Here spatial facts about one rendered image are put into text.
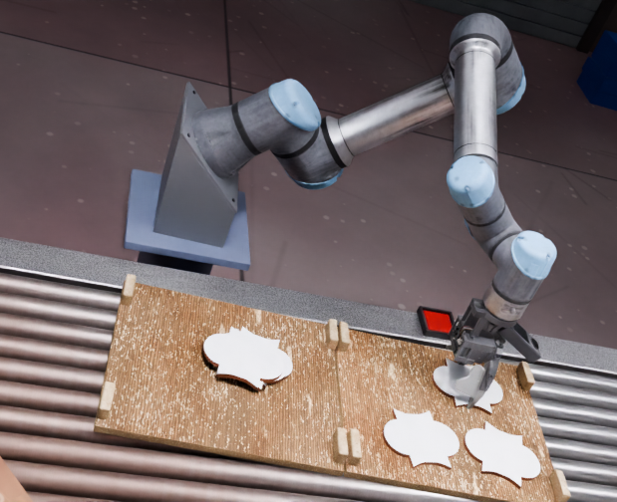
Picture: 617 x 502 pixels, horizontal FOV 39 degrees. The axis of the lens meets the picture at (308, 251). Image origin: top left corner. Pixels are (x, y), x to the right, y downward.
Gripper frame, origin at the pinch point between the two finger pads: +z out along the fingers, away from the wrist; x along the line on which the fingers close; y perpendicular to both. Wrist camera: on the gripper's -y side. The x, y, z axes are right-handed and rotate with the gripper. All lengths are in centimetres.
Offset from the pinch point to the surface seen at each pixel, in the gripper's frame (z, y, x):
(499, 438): -0.1, -4.0, 12.4
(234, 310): -0.4, 46.6, -7.6
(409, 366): 0.4, 11.6, -2.6
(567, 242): 97, -135, -214
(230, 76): 94, 35, -287
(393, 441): -0.6, 17.7, 18.1
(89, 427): 1, 69, 25
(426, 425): -0.4, 10.8, 12.9
